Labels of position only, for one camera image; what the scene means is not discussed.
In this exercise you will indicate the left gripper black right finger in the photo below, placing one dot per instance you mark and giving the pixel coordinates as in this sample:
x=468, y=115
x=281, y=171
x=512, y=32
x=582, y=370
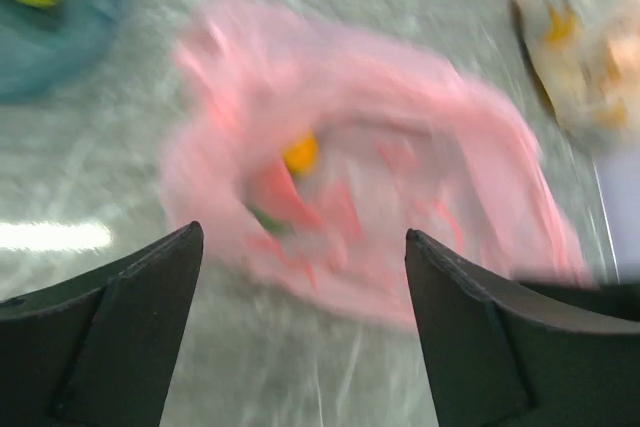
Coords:
x=522, y=353

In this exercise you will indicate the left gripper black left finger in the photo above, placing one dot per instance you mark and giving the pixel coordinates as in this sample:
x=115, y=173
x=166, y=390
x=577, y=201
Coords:
x=100, y=349

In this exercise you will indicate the pink plastic bag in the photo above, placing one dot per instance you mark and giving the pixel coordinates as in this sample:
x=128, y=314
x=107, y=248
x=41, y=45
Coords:
x=405, y=142

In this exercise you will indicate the small orange fruit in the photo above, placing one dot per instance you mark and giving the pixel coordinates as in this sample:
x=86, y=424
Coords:
x=300, y=157

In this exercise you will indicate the orange knotted plastic bag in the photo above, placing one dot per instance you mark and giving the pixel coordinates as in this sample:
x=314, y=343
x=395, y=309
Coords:
x=585, y=54

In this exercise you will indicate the teal transparent plastic basin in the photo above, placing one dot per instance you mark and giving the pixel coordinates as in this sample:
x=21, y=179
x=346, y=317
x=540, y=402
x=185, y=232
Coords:
x=42, y=47

